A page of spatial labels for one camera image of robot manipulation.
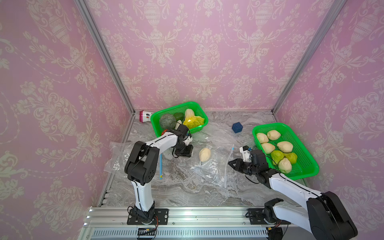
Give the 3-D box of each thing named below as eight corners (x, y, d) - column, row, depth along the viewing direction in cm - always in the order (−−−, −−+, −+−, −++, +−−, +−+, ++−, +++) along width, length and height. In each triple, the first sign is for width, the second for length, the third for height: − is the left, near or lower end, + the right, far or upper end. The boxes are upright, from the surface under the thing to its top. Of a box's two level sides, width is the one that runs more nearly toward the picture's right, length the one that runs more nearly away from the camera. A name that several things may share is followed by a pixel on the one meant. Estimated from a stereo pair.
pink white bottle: (140, 124, 115) (137, 117, 108) (142, 117, 119) (139, 110, 113) (152, 124, 115) (149, 117, 108) (154, 117, 119) (151, 110, 113)
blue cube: (235, 133, 109) (236, 129, 105) (231, 127, 113) (232, 123, 109) (242, 131, 111) (243, 127, 107) (238, 125, 114) (239, 121, 110)
